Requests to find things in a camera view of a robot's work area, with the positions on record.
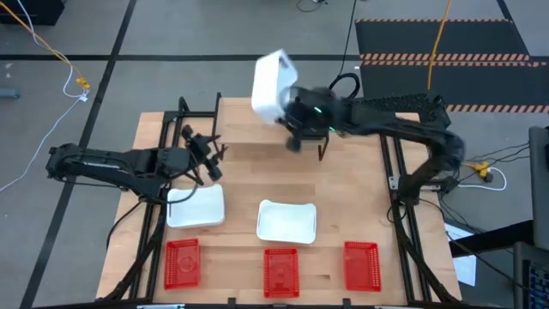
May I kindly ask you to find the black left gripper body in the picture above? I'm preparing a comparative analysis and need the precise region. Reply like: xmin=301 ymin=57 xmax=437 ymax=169
xmin=179 ymin=124 xmax=225 ymax=182

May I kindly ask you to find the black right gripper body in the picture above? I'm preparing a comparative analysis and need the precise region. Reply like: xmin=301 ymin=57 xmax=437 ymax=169
xmin=281 ymin=85 xmax=342 ymax=152

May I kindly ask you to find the white plastic basket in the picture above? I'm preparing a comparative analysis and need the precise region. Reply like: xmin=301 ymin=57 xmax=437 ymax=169
xmin=250 ymin=48 xmax=299 ymax=126
xmin=256 ymin=198 xmax=318 ymax=245
xmin=165 ymin=184 xmax=226 ymax=229

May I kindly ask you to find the red plastic basket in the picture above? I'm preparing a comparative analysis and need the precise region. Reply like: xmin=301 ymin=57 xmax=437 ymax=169
xmin=262 ymin=247 xmax=300 ymax=299
xmin=163 ymin=238 xmax=202 ymax=291
xmin=343 ymin=240 xmax=383 ymax=293

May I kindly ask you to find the wooden shelf with black legs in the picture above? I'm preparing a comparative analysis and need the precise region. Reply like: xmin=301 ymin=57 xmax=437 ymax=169
xmin=208 ymin=92 xmax=331 ymax=162

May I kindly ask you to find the black perforated case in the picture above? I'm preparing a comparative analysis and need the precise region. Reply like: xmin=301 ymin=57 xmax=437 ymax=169
xmin=342 ymin=93 xmax=452 ymax=142

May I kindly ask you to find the black hazard-striped floor mat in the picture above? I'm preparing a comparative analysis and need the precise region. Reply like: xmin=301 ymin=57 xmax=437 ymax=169
xmin=354 ymin=17 xmax=549 ymax=115

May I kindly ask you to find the yellow power plug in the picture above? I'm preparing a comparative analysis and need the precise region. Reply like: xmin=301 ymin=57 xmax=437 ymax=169
xmin=465 ymin=161 xmax=493 ymax=180

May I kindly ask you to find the black box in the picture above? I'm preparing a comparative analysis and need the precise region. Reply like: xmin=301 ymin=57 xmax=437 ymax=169
xmin=0 ymin=0 xmax=66 ymax=26

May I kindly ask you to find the white paper sheet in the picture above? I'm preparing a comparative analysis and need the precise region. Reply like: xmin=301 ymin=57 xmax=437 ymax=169
xmin=443 ymin=222 xmax=478 ymax=288

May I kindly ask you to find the grey cabinet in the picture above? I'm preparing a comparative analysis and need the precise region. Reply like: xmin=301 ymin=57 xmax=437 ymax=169
xmin=528 ymin=125 xmax=549 ymax=252

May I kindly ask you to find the grey equipment case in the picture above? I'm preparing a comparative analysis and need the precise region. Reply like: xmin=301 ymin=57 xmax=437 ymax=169
xmin=512 ymin=240 xmax=549 ymax=309

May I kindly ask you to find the thick black coiled cable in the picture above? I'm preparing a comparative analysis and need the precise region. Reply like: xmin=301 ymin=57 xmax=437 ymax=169
xmin=324 ymin=0 xmax=361 ymax=104

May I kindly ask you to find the black aluminium table frame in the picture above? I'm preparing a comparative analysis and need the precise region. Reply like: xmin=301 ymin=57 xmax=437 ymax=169
xmin=102 ymin=96 xmax=462 ymax=309

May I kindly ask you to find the white floor cable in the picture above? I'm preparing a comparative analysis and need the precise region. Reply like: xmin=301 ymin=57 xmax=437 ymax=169
xmin=0 ymin=0 xmax=90 ymax=193

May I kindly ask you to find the yellow cable with connector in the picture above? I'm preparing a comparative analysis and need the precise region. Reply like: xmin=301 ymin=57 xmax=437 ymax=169
xmin=0 ymin=0 xmax=91 ymax=91

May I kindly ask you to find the yellow floor cable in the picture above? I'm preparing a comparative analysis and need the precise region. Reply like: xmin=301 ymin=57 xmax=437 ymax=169
xmin=426 ymin=0 xmax=454 ymax=91

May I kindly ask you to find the white power cable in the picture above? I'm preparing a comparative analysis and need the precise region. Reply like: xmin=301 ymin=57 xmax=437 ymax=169
xmin=457 ymin=166 xmax=508 ymax=192

